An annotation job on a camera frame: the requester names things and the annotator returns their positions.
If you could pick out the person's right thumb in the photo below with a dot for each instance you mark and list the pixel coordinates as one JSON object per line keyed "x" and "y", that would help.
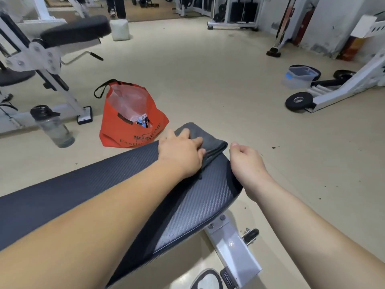
{"x": 235, "y": 151}

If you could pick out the person's left forearm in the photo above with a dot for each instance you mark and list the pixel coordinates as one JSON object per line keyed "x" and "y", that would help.
{"x": 90, "y": 231}

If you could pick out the red fire extinguisher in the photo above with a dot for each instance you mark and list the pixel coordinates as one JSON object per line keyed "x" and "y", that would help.
{"x": 303, "y": 25}

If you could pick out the grey towel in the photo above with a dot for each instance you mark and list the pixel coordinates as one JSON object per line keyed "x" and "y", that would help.
{"x": 210, "y": 144}

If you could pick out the clear black-capped water bottle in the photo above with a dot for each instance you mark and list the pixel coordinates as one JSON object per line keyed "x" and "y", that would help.
{"x": 55, "y": 129}

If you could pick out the clear plastic container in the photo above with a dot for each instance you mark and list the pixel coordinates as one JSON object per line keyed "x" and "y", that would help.
{"x": 299, "y": 77}

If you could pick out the orange tote bag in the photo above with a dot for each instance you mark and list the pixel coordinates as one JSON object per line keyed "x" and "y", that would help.
{"x": 120, "y": 132}

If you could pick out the white angled machine frame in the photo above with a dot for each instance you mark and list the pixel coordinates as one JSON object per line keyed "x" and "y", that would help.
{"x": 346, "y": 84}

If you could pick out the person's right forearm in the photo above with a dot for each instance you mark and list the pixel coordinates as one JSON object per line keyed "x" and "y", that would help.
{"x": 306, "y": 237}

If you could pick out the black adjustment knob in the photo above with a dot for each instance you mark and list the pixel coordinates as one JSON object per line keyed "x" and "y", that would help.
{"x": 251, "y": 236}

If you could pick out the person's right hand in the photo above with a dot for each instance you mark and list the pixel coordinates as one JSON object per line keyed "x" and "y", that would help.
{"x": 249, "y": 168}

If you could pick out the brown cardboard box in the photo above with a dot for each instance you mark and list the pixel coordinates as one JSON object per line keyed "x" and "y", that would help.
{"x": 352, "y": 49}

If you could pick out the leaning chrome bar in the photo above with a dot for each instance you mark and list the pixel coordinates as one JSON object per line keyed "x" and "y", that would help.
{"x": 284, "y": 27}

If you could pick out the white bench frame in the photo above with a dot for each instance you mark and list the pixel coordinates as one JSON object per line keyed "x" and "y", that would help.
{"x": 234, "y": 252}

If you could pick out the clear plastic bag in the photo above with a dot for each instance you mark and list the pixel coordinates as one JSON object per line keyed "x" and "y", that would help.
{"x": 127, "y": 100}

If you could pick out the white box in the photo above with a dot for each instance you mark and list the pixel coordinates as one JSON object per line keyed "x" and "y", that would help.
{"x": 364, "y": 26}

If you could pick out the black padded weight bench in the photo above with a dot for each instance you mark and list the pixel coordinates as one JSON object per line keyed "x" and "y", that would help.
{"x": 60, "y": 189}

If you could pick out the person's left fingers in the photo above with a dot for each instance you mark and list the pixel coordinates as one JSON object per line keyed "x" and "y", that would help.
{"x": 197, "y": 145}

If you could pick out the person's left hand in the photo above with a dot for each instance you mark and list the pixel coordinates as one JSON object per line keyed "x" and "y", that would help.
{"x": 177, "y": 153}

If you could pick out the white weight stack machine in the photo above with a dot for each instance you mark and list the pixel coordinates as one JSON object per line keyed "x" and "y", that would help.
{"x": 237, "y": 11}

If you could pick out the white gym machine black pads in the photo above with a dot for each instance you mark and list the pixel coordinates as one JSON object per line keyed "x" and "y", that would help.
{"x": 45, "y": 51}

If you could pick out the black weight plate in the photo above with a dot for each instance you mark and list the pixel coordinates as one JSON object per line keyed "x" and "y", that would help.
{"x": 297, "y": 100}
{"x": 343, "y": 74}

